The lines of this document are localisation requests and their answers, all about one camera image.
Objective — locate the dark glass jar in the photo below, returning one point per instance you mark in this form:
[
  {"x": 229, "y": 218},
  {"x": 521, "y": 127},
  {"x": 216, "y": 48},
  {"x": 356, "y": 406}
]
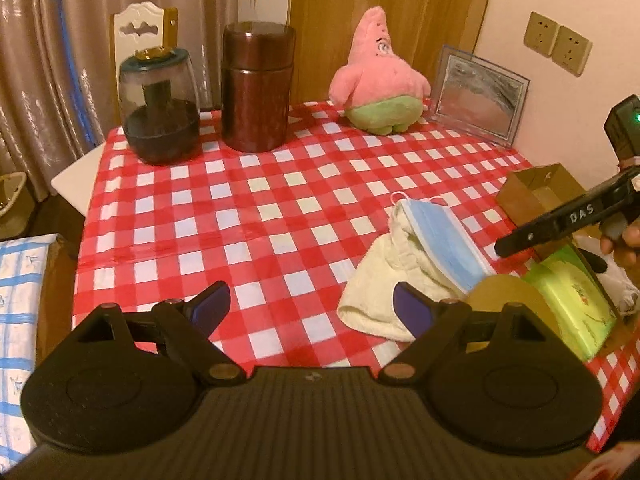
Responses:
[{"x": 160, "y": 130}]

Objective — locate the person's right hand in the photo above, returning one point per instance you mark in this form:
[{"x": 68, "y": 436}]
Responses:
[{"x": 631, "y": 247}]

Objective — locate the red white checkered tablecloth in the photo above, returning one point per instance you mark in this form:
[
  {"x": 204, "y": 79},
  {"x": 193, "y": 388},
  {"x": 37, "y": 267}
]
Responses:
[{"x": 250, "y": 210}]

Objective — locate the white chair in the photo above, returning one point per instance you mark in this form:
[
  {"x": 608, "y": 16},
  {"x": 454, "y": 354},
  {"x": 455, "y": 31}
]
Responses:
[{"x": 135, "y": 25}]

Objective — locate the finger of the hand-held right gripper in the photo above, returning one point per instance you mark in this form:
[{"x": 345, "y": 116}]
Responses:
[{"x": 530, "y": 236}]

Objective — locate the pink starfish plush toy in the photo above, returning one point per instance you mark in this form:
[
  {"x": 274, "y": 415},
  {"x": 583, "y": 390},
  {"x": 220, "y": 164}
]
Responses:
[{"x": 380, "y": 80}]

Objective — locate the brown cylindrical canister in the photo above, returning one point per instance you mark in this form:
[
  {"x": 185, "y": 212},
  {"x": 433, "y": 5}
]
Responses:
[{"x": 257, "y": 90}]

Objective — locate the gold wall socket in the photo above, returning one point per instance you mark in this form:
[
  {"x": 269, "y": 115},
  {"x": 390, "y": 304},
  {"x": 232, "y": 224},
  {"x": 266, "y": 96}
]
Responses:
[
  {"x": 572, "y": 51},
  {"x": 541, "y": 34}
]

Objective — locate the green tissue packet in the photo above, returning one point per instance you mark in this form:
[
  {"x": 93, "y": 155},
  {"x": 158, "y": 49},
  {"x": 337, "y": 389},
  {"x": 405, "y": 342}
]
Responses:
[{"x": 570, "y": 300}]

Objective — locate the wooden door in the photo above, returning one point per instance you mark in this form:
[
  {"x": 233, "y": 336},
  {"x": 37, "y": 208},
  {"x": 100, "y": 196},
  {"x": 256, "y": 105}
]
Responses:
[{"x": 325, "y": 10}]

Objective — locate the white cloth pouch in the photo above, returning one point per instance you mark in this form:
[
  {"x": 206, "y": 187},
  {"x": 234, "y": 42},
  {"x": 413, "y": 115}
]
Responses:
[{"x": 622, "y": 290}]

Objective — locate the white towel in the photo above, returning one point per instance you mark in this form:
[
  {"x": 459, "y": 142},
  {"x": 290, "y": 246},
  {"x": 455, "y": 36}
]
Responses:
[{"x": 385, "y": 280}]

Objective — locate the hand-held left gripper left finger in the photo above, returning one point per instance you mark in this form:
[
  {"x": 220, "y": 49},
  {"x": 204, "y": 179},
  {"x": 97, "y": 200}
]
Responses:
[{"x": 210, "y": 305}]

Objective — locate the blue white checkered cloth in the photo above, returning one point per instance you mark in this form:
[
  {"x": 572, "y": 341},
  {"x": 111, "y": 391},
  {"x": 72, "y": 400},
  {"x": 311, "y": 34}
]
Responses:
[{"x": 20, "y": 310}]

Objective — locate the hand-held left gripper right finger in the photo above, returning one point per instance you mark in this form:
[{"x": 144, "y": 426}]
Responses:
[{"x": 411, "y": 310}]

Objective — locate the yellow round lid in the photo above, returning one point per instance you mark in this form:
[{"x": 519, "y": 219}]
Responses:
[{"x": 505, "y": 290}]

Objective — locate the clear photo frame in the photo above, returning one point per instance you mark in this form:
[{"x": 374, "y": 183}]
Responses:
[{"x": 475, "y": 95}]

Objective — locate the cardboard box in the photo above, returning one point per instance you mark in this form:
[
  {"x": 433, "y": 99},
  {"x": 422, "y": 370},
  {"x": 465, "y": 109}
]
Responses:
[{"x": 530, "y": 195}]

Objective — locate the blue face mask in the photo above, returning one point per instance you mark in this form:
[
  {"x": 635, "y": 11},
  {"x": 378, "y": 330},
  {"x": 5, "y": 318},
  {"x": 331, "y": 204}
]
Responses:
[{"x": 445, "y": 240}]

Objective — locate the beige curtain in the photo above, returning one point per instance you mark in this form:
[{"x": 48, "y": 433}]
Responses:
[{"x": 50, "y": 60}]

